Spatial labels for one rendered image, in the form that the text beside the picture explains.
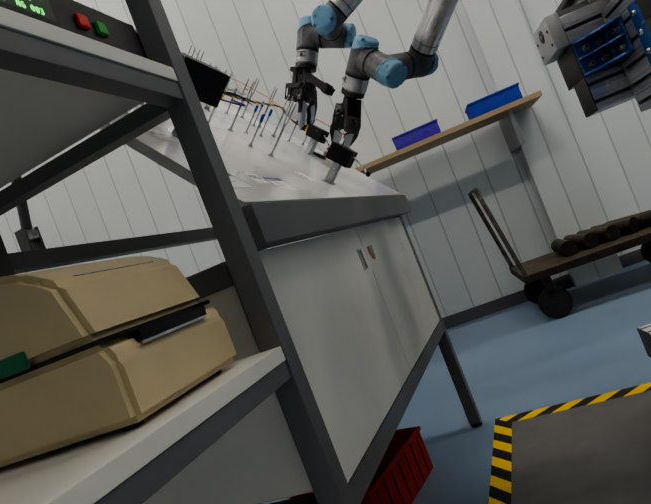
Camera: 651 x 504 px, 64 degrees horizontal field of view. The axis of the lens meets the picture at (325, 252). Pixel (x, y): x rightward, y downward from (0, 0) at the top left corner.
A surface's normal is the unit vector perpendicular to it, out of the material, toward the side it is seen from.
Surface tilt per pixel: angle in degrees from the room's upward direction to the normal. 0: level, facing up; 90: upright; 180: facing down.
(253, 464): 90
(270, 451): 90
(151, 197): 90
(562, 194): 90
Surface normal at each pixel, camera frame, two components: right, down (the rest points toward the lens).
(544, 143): -0.18, 0.05
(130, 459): 0.87, -0.35
